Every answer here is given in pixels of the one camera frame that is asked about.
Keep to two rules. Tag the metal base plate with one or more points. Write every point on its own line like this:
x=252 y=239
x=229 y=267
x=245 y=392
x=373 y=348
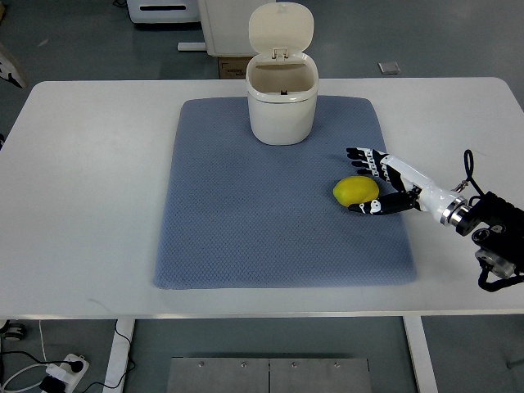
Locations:
x=268 y=375

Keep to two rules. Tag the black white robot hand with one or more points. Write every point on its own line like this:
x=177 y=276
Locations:
x=413 y=189

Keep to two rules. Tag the small grey floor plate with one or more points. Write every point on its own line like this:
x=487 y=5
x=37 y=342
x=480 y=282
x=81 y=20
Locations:
x=389 y=68

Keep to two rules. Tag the white table leg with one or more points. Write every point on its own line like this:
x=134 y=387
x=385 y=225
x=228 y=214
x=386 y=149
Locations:
x=119 y=363
x=420 y=355

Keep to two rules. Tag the right white table leg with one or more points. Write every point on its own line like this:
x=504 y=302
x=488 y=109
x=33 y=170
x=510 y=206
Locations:
x=420 y=355

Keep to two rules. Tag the cardboard box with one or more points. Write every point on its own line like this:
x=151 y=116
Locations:
x=233 y=67

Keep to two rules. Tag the yellow lemon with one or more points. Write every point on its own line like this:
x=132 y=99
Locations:
x=355 y=190

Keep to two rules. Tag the blue textured cloth mat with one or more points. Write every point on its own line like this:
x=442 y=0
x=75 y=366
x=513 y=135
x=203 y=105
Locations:
x=243 y=214

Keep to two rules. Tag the white trash can open lid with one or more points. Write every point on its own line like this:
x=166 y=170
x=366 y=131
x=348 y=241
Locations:
x=281 y=80

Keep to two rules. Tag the black white shoe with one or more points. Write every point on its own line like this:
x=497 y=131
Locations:
x=10 y=70

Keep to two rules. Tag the left white table leg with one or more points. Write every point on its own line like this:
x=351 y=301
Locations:
x=119 y=363

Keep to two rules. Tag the white power strip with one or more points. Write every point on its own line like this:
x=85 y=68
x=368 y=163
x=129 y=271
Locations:
x=70 y=370

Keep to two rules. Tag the white cabinet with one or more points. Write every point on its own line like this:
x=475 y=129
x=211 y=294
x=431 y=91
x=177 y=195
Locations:
x=225 y=25

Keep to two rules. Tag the caster wheel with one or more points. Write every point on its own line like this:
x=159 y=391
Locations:
x=12 y=331

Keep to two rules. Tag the white machine with slot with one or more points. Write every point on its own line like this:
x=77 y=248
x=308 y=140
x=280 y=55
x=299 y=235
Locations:
x=163 y=11

